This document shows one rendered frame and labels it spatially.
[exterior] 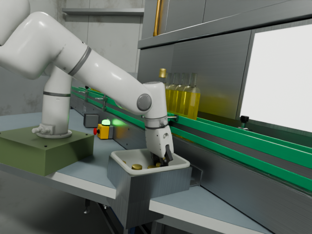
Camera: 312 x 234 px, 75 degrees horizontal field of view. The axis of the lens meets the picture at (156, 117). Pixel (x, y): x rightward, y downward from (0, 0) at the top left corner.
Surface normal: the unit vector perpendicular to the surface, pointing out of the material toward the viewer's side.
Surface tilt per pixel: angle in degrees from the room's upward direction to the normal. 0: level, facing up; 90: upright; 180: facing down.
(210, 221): 90
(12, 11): 98
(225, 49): 90
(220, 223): 90
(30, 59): 97
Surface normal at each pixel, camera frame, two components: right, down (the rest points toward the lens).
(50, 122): 0.12, 0.16
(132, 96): 0.50, 0.22
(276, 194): -0.84, -0.02
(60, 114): 0.71, 0.20
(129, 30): -0.31, 0.11
